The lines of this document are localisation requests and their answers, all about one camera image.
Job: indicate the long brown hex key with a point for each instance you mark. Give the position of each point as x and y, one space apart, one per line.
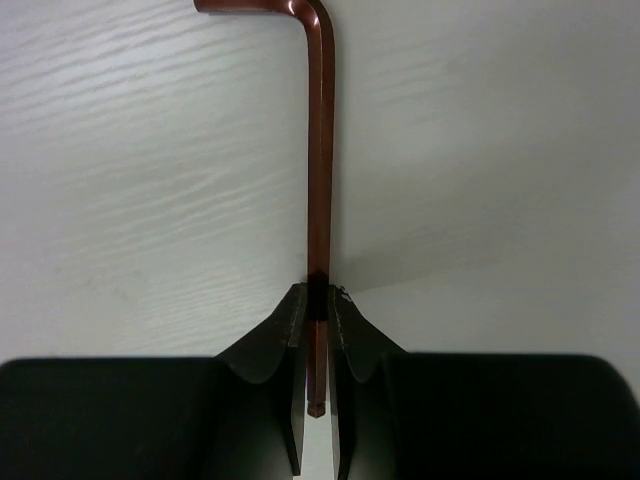
319 33

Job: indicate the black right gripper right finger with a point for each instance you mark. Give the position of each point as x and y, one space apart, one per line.
423 415

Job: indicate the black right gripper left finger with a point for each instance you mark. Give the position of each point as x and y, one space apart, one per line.
235 415

